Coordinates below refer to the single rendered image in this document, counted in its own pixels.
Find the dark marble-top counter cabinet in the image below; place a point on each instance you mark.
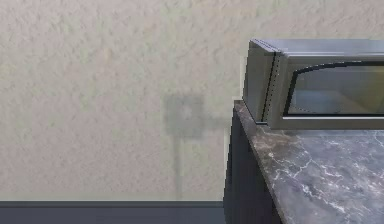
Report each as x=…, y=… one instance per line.
x=310, y=173

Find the silver microwave oven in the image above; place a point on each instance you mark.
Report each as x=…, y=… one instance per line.
x=276, y=90

